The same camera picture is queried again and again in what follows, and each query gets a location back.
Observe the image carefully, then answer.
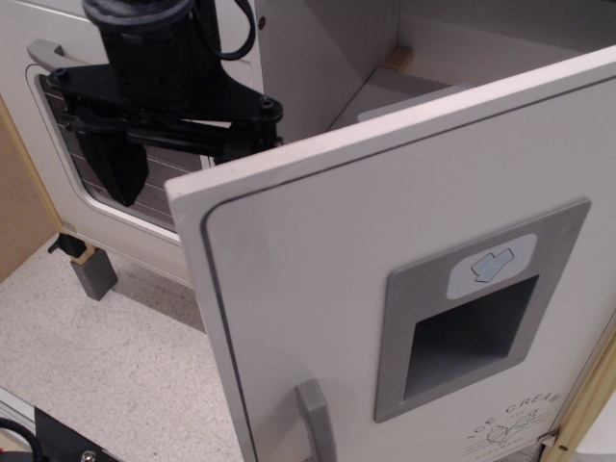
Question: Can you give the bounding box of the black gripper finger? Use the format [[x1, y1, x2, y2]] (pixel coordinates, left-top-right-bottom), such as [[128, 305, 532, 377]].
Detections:
[[76, 127, 147, 207], [207, 139, 282, 165]]

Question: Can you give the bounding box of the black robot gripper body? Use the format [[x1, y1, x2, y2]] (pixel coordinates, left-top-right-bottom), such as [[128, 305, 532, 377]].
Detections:
[[48, 1, 283, 150]]

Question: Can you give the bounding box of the white toy fridge door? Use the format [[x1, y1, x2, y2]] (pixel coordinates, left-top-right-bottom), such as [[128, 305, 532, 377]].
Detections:
[[166, 47, 615, 461]]

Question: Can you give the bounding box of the white toy oven door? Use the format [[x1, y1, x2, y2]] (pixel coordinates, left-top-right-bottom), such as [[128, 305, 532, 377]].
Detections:
[[1, 1, 281, 283]]

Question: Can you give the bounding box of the wooden left side panel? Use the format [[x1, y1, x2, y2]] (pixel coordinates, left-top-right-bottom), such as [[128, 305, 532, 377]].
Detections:
[[1, 103, 62, 280]]

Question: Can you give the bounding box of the grey kitchen leg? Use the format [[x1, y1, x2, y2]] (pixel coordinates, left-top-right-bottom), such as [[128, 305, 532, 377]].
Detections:
[[71, 249, 118, 301]]

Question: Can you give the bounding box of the grey ice dispenser panel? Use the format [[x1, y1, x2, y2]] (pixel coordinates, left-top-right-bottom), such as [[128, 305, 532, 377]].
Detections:
[[374, 197, 591, 424]]

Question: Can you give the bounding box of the black clamp bracket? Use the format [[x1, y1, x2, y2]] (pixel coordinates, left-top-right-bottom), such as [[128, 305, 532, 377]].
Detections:
[[47, 233, 87, 258]]

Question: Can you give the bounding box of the grey oven door handle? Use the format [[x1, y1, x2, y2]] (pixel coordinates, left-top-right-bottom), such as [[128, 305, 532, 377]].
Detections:
[[26, 38, 84, 71]]

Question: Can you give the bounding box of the black cable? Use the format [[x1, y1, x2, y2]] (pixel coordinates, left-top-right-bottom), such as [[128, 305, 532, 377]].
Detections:
[[0, 417, 42, 462]]

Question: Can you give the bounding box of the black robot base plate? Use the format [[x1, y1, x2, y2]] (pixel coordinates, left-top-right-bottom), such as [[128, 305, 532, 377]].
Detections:
[[35, 407, 119, 462]]

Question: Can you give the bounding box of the grey fridge door handle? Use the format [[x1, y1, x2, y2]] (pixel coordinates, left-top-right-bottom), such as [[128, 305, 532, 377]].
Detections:
[[295, 378, 338, 462]]

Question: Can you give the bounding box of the light wooden side post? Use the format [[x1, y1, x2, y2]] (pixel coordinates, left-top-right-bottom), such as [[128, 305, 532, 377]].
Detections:
[[540, 332, 615, 462]]

